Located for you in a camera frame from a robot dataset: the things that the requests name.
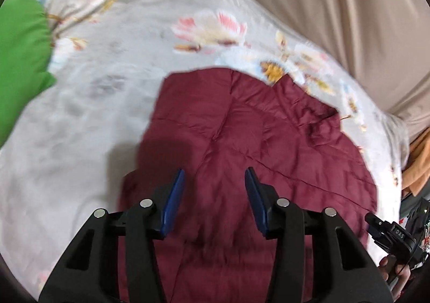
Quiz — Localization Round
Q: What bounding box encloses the person's right hand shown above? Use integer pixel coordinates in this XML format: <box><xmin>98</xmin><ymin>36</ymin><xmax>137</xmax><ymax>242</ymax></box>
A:
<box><xmin>378</xmin><ymin>255</ymin><xmax>411</xmax><ymax>295</ymax></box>

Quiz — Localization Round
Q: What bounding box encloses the maroon puffer jacket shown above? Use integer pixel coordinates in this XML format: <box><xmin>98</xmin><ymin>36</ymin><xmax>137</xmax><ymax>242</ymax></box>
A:
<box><xmin>117</xmin><ymin>67</ymin><xmax>378</xmax><ymax>303</ymax></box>

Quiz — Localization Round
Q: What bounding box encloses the beige curtain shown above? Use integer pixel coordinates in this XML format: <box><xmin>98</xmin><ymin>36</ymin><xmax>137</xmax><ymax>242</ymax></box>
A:
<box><xmin>20</xmin><ymin>0</ymin><xmax>430</xmax><ymax>142</ymax></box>

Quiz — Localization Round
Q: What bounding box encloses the green cloth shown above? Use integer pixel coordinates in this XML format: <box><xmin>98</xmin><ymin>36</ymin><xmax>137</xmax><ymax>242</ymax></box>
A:
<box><xmin>0</xmin><ymin>0</ymin><xmax>57</xmax><ymax>149</ymax></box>

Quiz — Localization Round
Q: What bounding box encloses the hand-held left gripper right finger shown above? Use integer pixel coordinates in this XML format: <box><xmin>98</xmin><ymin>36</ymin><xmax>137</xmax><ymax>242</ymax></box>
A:
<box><xmin>245</xmin><ymin>167</ymin><xmax>393</xmax><ymax>303</ymax></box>

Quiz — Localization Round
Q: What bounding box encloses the white floral blanket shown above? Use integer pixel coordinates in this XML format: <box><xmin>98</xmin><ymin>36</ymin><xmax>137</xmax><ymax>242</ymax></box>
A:
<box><xmin>0</xmin><ymin>0</ymin><xmax>410</xmax><ymax>293</ymax></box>

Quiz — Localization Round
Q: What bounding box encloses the orange cloth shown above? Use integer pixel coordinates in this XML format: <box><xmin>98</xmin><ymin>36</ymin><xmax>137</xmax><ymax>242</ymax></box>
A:
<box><xmin>401</xmin><ymin>137</ymin><xmax>430</xmax><ymax>198</ymax></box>

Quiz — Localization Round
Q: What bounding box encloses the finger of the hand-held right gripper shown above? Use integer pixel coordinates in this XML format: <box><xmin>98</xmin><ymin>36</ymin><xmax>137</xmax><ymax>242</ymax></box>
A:
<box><xmin>364</xmin><ymin>212</ymin><xmax>387</xmax><ymax>233</ymax></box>

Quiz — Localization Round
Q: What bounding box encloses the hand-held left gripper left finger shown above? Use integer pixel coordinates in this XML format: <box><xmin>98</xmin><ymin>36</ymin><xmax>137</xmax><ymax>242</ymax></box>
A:
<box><xmin>38</xmin><ymin>169</ymin><xmax>186</xmax><ymax>303</ymax></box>

